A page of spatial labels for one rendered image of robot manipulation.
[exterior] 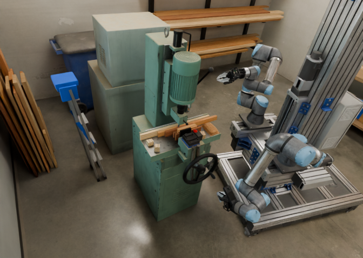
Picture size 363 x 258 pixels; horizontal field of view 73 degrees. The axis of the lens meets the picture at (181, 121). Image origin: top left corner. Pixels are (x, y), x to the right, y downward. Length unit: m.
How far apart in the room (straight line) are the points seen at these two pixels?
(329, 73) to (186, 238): 1.72
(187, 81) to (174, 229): 1.39
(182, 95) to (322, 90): 0.96
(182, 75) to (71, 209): 1.67
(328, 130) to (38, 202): 2.60
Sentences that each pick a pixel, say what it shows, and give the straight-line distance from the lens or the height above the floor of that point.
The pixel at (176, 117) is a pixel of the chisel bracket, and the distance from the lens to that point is 1.79.
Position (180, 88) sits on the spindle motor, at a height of 1.32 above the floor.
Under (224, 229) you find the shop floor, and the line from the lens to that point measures 2.50.
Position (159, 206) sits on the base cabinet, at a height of 0.24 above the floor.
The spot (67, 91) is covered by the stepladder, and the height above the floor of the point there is 1.09.
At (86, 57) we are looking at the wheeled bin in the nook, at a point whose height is 0.82.
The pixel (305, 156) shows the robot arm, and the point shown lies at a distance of 1.47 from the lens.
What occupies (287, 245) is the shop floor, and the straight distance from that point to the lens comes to 2.64.
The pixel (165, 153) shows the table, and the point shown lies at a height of 0.89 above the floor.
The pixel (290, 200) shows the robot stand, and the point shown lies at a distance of 2.66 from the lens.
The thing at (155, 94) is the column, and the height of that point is 1.13.
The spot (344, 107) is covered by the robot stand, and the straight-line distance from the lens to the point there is 2.17.
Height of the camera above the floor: 2.13
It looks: 38 degrees down
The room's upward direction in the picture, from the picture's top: 7 degrees clockwise
